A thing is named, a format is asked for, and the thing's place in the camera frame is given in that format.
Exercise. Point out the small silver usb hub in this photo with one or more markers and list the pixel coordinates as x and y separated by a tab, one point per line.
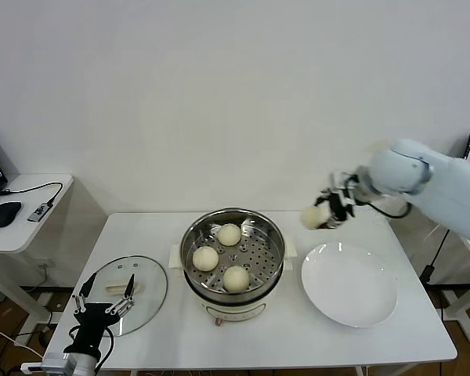
38	212

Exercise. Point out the stainless steel steamer basket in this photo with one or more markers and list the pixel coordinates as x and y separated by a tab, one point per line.
192	235

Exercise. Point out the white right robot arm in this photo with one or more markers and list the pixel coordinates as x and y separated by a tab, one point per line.
399	172

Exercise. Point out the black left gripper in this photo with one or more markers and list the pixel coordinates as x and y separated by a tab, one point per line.
94	323

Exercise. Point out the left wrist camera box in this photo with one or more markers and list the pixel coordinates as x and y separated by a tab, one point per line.
55	360

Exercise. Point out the cream electric cooker base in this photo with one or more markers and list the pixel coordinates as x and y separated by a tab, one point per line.
235	309

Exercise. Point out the round glass pot lid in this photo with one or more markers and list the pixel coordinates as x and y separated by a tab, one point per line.
149	282

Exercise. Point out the white steamed baozi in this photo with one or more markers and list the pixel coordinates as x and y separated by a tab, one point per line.
230	235
236	279
205	259
314	217

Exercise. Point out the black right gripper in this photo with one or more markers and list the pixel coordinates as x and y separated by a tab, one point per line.
340	213

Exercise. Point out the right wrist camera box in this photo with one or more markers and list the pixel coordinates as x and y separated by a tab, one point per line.
342	194

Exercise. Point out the white side table with mouse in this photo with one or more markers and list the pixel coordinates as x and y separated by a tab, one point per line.
23	235

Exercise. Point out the black power adapter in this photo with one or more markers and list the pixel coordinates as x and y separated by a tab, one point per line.
427	273

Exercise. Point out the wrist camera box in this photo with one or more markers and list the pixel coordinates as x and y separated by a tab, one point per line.
342	194
55	360

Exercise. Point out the black computer mouse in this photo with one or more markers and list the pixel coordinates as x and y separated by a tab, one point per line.
6	214

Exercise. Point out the white round plate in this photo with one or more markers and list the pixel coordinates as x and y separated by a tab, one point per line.
348	286

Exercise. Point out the white side table with label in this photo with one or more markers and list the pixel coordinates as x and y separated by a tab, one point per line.
463	313

